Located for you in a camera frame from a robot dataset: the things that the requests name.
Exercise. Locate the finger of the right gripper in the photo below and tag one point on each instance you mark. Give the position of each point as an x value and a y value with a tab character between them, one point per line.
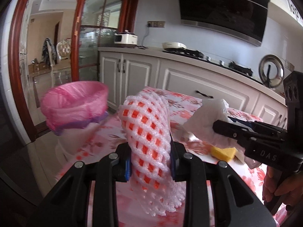
240	132
255	124

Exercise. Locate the white rice cooker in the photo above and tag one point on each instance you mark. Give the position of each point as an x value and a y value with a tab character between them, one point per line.
125	39

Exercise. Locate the white frying pan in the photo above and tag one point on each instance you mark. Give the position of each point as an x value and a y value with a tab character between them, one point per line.
173	46

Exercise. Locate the white kitchen cabinet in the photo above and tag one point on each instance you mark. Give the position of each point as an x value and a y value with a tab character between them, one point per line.
127	71

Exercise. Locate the person's right hand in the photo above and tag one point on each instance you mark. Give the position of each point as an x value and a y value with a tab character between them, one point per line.
291	187

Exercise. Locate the floral pink tablecloth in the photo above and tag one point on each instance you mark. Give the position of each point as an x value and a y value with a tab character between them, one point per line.
130	212

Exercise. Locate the black gas stove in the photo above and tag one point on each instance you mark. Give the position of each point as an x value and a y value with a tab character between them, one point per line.
195	54

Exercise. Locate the wooden glass sliding door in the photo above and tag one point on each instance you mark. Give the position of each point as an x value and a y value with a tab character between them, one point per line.
24	26

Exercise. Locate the white dining chair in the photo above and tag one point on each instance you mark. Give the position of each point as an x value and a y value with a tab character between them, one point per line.
63	65

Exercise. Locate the pink foam fruit net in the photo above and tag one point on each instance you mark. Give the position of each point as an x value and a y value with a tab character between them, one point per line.
145	121

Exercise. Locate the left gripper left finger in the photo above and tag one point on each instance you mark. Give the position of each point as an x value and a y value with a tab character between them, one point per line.
68	201

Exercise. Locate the black drawer handle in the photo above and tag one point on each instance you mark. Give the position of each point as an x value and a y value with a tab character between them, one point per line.
204	95

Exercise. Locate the wall power socket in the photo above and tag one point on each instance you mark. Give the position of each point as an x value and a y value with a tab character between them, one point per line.
156	24

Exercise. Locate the yellow sponge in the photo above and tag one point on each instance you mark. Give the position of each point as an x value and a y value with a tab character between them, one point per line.
226	154

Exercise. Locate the black range hood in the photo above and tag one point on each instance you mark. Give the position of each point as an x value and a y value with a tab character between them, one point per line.
243	19

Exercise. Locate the pink bag trash bin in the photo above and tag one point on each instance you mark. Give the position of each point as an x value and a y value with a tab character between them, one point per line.
73	111

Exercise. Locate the steel pot lid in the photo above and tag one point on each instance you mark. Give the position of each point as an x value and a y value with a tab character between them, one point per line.
271	71

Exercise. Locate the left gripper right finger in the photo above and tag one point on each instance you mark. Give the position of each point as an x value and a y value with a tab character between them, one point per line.
235	204

